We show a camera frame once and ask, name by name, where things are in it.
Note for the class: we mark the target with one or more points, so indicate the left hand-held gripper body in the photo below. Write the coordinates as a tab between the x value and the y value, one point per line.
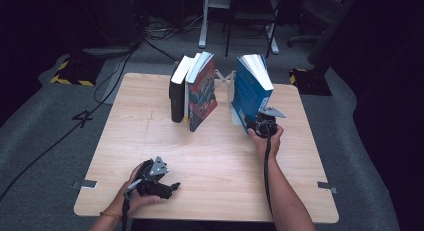
151	177

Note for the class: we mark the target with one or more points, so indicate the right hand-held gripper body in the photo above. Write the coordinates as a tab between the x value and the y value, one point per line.
268	121

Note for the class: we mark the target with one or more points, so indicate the blue paperback book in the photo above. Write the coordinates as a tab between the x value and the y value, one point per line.
248	91

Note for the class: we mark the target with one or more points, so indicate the white expandable book rack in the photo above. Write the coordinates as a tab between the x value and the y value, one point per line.
224	79

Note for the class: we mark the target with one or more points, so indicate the red illustrated book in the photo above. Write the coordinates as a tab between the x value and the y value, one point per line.
201	97

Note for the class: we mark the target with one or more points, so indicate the yellow book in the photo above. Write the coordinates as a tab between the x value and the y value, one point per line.
190	71

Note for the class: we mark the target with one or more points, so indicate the black hardcover book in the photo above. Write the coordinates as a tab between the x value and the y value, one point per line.
176	94

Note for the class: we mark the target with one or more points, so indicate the person's right hand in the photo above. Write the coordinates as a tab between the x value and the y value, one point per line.
266	146

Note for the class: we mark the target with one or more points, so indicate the person's left hand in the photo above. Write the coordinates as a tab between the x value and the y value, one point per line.
133	201

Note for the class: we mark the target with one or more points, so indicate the black yellow striped stand base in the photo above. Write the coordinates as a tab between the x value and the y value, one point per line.
78	71
311	82

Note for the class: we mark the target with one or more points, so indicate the grey floor tape strip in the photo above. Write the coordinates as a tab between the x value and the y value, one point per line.
326	186
86	184

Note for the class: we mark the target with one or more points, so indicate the dark office chair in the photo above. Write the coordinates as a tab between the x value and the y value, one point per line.
316	14

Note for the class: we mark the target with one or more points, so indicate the grey flat round base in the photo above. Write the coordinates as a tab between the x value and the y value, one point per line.
106	52

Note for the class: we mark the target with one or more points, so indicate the white desk leg frame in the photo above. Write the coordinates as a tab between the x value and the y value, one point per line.
203	27

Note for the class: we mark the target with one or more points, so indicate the black metal chair frame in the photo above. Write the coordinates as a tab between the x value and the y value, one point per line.
253	14

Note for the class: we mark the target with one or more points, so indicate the dark slanted stand post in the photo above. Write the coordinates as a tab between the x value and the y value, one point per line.
333	27

